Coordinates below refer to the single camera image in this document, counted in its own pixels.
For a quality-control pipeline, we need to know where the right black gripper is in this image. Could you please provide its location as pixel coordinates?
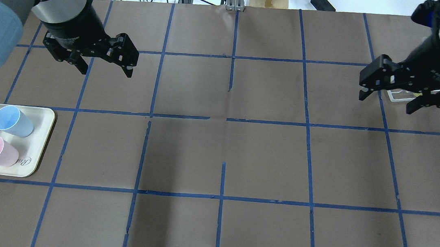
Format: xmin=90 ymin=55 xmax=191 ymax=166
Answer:
xmin=358 ymin=35 xmax=440 ymax=115

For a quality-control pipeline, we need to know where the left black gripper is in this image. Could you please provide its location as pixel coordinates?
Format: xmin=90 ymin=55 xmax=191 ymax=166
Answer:
xmin=43 ymin=6 xmax=139 ymax=78

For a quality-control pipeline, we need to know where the blue plastic cup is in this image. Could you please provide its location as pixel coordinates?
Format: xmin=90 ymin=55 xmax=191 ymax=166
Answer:
xmin=0 ymin=105 xmax=35 ymax=138

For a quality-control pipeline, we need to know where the white plastic tray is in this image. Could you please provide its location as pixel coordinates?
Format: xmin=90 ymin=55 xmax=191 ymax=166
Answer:
xmin=0 ymin=104 xmax=56 ymax=177

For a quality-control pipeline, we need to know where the black power adapter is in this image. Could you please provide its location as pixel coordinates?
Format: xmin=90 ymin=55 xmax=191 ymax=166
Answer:
xmin=310 ymin=0 xmax=336 ymax=12

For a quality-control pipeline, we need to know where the white wire cup rack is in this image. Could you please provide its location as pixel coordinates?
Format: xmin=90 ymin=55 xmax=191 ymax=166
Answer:
xmin=386 ymin=89 xmax=421 ymax=103

